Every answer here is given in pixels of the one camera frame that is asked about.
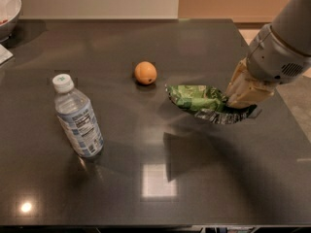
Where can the white paper sheet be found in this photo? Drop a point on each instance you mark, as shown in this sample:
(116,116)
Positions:
(5,55)

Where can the orange fruit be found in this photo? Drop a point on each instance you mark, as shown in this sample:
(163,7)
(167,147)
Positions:
(145,73)

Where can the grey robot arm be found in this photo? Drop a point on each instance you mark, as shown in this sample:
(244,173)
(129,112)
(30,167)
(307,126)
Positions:
(293,25)

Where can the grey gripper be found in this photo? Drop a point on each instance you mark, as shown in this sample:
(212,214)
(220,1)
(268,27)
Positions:
(273,57)

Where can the white bowl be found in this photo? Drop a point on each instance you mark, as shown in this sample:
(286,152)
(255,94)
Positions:
(9,14)

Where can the green jalapeno chip bag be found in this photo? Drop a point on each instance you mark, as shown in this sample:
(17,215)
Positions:
(206,102)

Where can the clear plastic water bottle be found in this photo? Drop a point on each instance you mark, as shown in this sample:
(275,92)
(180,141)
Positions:
(77,117)

